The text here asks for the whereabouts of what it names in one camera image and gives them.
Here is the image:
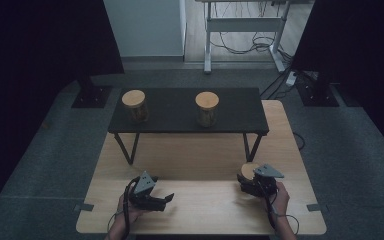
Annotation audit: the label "black stand base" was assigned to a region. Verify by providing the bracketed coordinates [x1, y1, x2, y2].
[295, 71, 341, 108]
[71, 74, 114, 110]

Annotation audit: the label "person's right hand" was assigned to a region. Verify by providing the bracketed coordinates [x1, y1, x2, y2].
[267, 180, 292, 217]

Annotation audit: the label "right hand-held gripper cable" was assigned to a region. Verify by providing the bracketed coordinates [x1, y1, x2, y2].
[257, 180, 278, 232]

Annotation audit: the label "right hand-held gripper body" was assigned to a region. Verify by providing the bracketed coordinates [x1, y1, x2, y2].
[240, 163, 285, 198]

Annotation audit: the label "black cables at power strip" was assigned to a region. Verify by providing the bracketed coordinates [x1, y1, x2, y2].
[259, 65, 294, 101]

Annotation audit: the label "white partition panel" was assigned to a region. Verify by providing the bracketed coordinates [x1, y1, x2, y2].
[102, 0, 187, 59]

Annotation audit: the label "hand-held gripper cable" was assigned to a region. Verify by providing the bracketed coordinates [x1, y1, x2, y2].
[257, 180, 278, 232]
[122, 175, 141, 240]

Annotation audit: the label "dark curtain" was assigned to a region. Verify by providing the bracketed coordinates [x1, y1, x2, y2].
[291, 0, 384, 165]
[0, 0, 126, 228]

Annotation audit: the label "black raised shelf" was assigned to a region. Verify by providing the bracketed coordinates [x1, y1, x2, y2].
[107, 86, 270, 166]

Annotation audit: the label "left hand-held gripper cable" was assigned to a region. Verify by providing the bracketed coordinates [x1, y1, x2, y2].
[122, 175, 141, 240]

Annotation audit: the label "grey tape mark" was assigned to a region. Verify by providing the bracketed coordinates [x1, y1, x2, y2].
[306, 202, 330, 213]
[73, 202, 95, 213]

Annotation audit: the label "person's left hand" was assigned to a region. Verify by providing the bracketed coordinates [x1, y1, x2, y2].
[116, 194, 148, 225]

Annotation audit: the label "black cable loop on carpet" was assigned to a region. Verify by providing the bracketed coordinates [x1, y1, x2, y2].
[292, 131, 306, 151]

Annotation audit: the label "white power strip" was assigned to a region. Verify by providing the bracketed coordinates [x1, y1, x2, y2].
[285, 70, 299, 88]

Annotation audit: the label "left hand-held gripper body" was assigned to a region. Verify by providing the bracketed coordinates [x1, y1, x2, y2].
[127, 170, 168, 213]

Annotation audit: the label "black floor cables under desk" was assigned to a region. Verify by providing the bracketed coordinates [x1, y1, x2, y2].
[209, 0, 295, 57]

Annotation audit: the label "white desk frame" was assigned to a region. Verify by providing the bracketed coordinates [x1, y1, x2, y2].
[194, 0, 293, 75]

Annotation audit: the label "glass jar with wooden lid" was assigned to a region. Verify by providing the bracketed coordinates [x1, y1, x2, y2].
[194, 90, 220, 129]
[121, 88, 150, 125]
[240, 161, 262, 183]

